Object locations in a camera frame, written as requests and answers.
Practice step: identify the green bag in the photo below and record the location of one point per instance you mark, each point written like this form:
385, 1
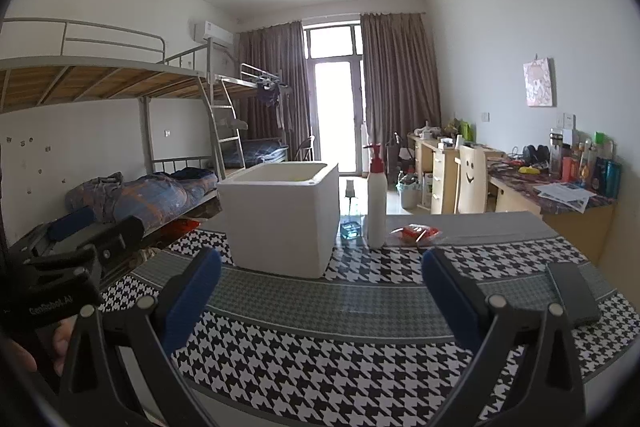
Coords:
466, 130

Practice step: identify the white waste bin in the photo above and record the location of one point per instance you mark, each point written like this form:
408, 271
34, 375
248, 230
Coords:
409, 194

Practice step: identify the white air conditioner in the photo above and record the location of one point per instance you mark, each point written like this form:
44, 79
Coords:
212, 32

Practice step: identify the wall poster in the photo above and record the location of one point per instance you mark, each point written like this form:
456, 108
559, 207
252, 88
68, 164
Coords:
538, 82

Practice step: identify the row of toiletry bottles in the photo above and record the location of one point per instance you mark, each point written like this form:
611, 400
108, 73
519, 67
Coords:
595, 167

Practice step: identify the black headphones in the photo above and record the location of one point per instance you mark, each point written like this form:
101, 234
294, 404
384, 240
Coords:
536, 155

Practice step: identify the wooden smiley chair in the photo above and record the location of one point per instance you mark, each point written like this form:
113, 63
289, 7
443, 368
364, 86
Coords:
470, 187

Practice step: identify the large metal bunk bed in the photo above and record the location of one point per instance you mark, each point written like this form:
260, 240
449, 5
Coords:
100, 82

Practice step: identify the white red pump bottle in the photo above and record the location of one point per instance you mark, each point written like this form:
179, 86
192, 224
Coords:
376, 207

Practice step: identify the dark blue bed blanket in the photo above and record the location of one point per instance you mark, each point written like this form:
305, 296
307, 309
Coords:
260, 149

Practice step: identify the person's left hand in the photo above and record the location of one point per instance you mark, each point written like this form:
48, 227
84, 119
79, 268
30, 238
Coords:
62, 339

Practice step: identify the small metal bunk bed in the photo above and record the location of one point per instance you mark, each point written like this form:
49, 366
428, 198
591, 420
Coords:
260, 157

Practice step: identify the yellow desk item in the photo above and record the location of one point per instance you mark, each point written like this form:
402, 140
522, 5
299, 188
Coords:
529, 169

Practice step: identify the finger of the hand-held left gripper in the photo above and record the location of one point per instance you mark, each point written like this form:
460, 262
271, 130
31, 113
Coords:
122, 237
75, 222

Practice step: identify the hanging dark clothes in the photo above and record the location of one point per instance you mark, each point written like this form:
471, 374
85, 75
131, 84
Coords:
272, 94

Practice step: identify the wooden desk with drawers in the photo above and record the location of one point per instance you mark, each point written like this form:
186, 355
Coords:
437, 177

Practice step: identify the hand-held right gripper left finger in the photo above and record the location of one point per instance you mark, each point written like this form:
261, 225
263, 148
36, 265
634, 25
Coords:
192, 292

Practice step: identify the white wall switch panel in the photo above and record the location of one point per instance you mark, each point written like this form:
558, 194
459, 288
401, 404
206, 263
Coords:
570, 120

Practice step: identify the brown curtain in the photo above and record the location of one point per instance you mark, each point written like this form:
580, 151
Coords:
400, 82
265, 52

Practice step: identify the blue orange quilt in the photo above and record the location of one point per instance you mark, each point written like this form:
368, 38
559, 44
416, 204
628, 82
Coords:
150, 194

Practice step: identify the white foam box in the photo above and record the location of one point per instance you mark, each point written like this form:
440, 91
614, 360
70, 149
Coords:
280, 227

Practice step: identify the printed papers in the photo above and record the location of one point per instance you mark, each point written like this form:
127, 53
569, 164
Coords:
565, 196

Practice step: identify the wooden desk with clutter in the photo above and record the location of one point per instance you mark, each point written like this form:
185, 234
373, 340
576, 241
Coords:
575, 227

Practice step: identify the glass balcony door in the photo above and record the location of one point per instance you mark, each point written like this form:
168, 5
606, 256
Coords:
332, 107

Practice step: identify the black phone case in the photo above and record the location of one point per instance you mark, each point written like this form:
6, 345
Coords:
572, 292

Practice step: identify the metal bed ladder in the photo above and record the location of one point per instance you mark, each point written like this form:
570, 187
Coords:
225, 127

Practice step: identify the blue liquid bottle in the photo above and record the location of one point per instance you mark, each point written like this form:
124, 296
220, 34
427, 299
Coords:
352, 229

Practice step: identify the black folding chair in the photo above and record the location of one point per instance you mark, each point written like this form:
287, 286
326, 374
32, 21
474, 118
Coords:
305, 152

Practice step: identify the red plastic bag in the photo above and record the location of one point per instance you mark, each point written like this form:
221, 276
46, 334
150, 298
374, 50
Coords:
185, 224

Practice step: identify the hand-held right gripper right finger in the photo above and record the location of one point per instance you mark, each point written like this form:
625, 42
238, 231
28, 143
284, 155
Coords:
450, 297

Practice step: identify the red snack packet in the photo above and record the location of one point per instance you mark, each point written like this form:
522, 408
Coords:
415, 233

